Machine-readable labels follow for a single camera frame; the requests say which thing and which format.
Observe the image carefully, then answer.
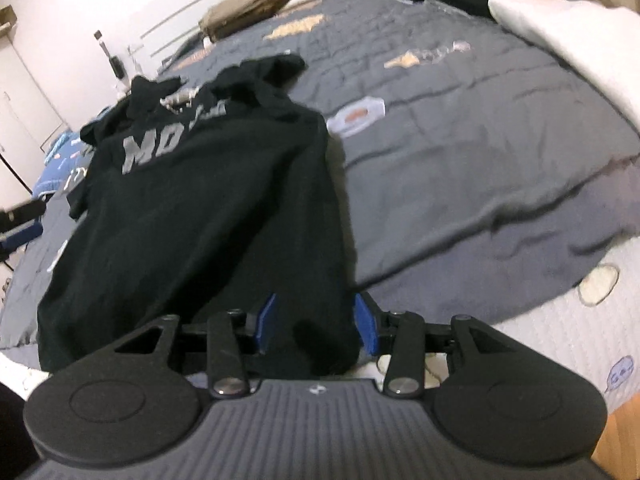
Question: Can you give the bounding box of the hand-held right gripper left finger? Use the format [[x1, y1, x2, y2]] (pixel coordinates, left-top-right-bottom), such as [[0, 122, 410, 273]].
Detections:
[[114, 291, 279, 400]]

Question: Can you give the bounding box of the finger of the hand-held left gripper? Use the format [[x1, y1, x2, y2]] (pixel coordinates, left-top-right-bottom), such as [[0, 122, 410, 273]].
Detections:
[[0, 200, 47, 233], [0, 224, 45, 257]]

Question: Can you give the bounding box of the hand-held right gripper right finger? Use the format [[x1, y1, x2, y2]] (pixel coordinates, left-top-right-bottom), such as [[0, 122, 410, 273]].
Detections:
[[353, 291, 521, 401]]

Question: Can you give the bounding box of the black printed hoodie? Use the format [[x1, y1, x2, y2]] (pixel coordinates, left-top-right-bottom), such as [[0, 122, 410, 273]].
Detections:
[[37, 55, 364, 377]]

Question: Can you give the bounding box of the blue printed pillow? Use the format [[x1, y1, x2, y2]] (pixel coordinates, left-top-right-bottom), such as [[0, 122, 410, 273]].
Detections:
[[32, 132, 97, 202]]

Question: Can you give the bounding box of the white wardrobe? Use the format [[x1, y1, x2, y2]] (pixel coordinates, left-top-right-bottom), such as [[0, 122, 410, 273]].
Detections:
[[0, 5, 69, 161]]

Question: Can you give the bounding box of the white quilted mattress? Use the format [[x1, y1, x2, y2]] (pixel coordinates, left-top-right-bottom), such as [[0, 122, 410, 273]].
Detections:
[[0, 232, 640, 413]]

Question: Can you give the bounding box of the grey printed quilt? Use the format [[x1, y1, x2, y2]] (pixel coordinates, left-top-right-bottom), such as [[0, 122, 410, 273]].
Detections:
[[0, 0, 640, 351]]

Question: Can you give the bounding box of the white headboard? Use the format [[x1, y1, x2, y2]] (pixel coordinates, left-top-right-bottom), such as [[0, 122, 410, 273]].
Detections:
[[127, 0, 351, 68]]

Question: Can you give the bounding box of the khaki folded garment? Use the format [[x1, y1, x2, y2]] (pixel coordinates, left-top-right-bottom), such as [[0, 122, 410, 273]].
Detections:
[[199, 0, 328, 42]]

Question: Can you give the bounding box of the large white folded garment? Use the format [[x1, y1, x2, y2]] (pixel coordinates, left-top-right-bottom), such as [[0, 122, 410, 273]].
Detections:
[[487, 0, 640, 128]]

